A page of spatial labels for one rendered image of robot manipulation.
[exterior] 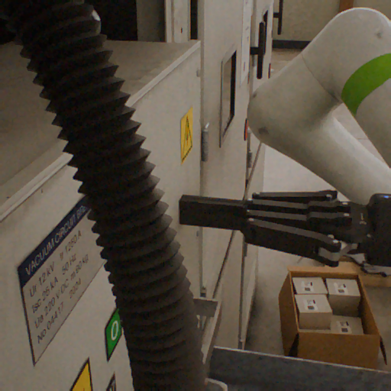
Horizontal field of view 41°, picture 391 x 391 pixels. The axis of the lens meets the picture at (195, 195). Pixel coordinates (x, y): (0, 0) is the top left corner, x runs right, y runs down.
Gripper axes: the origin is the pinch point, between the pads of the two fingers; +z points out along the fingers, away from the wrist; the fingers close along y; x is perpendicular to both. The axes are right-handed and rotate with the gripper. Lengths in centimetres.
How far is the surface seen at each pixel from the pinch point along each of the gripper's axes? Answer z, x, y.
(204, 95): 5.9, 5.7, 25.8
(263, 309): 0, -124, 142
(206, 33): 5.9, 14.4, 27.2
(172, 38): 8.2, 15.5, 16.4
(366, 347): -40, -110, 111
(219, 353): 0.6, -32.6, 13.6
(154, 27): 10.6, 16.7, 16.4
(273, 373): -8.0, -34.9, 13.5
